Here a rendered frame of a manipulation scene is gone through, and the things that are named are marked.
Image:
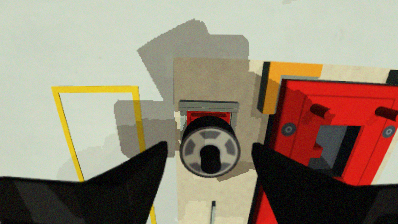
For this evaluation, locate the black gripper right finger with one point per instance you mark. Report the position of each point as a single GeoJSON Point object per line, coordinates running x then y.
{"type": "Point", "coordinates": [298, 194]}

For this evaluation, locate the black wheel with grey hub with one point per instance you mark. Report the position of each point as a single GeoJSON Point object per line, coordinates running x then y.
{"type": "Point", "coordinates": [209, 130]}

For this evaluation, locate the yellow rectangular outline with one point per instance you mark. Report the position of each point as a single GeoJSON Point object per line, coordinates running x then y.
{"type": "Point", "coordinates": [100, 89]}

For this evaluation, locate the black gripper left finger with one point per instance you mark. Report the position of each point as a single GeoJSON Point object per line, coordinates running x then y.
{"type": "Point", "coordinates": [121, 195]}

